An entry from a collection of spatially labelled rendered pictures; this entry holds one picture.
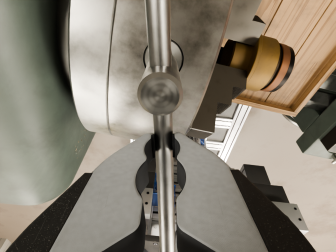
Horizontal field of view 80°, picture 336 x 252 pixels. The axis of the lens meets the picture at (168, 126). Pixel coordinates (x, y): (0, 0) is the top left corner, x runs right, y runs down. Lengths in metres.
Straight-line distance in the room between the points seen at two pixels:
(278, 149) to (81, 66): 2.16
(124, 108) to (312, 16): 0.49
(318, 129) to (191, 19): 0.66
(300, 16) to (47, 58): 0.51
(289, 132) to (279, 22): 1.63
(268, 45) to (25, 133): 0.33
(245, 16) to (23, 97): 0.28
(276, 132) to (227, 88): 1.80
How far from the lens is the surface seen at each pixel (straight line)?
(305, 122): 0.84
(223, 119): 1.54
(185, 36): 0.18
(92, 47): 0.19
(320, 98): 0.77
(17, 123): 0.27
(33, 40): 0.23
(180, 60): 0.18
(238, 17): 0.31
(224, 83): 0.30
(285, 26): 0.58
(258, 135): 2.05
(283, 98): 0.68
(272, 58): 0.33
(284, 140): 2.19
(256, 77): 0.33
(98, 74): 0.20
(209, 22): 0.18
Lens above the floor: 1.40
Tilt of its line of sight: 49 degrees down
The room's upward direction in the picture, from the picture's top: 175 degrees counter-clockwise
